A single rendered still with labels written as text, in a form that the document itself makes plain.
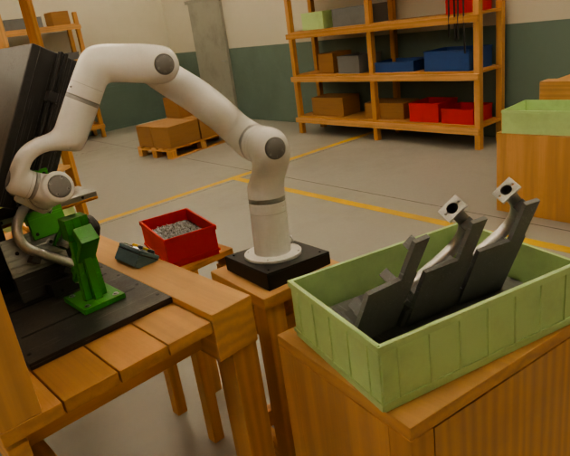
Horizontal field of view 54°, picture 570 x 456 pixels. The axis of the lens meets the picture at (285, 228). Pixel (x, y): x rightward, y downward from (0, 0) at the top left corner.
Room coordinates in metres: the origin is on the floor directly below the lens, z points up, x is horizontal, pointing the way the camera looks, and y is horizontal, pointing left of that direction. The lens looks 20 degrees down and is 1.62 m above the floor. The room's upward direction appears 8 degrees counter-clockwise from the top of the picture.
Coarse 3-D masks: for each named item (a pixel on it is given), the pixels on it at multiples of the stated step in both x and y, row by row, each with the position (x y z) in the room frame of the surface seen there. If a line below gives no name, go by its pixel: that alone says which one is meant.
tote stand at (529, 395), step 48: (288, 336) 1.37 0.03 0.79; (288, 384) 1.37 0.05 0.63; (336, 384) 1.15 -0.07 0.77; (480, 384) 1.05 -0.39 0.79; (528, 384) 1.14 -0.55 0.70; (336, 432) 1.18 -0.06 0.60; (384, 432) 1.01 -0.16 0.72; (432, 432) 0.97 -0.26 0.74; (480, 432) 1.05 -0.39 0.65; (528, 432) 1.15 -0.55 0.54
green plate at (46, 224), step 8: (56, 208) 1.75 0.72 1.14; (32, 216) 1.70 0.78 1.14; (40, 216) 1.71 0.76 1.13; (48, 216) 1.73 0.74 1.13; (56, 216) 1.74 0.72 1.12; (32, 224) 1.69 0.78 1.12; (40, 224) 1.70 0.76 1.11; (48, 224) 1.72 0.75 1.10; (56, 224) 1.73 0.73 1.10; (32, 232) 1.68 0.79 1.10; (40, 232) 1.69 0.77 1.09; (48, 232) 1.71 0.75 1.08; (56, 232) 1.72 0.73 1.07
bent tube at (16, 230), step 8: (24, 208) 1.67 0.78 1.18; (16, 216) 1.65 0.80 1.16; (24, 216) 1.66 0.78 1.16; (16, 224) 1.63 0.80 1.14; (16, 232) 1.63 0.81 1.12; (16, 240) 1.62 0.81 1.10; (24, 240) 1.63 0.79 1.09; (24, 248) 1.62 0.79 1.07; (32, 248) 1.63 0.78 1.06; (40, 248) 1.65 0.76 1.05; (40, 256) 1.64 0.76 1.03; (48, 256) 1.64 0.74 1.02; (56, 256) 1.66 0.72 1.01; (64, 256) 1.68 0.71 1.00; (64, 264) 1.66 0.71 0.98; (72, 264) 1.67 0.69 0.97
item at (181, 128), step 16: (176, 112) 8.48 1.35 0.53; (144, 128) 8.13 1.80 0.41; (160, 128) 7.84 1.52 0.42; (176, 128) 7.86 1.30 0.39; (192, 128) 8.06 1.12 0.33; (208, 128) 8.26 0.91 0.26; (144, 144) 8.20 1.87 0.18; (160, 144) 7.88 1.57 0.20; (176, 144) 7.82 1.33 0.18; (192, 144) 8.52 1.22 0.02
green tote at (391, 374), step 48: (432, 240) 1.56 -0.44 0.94; (480, 240) 1.53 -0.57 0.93; (336, 288) 1.42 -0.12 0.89; (528, 288) 1.17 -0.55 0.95; (336, 336) 1.16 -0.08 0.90; (432, 336) 1.05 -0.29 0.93; (480, 336) 1.11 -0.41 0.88; (528, 336) 1.17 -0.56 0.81; (384, 384) 1.00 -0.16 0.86; (432, 384) 1.05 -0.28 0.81
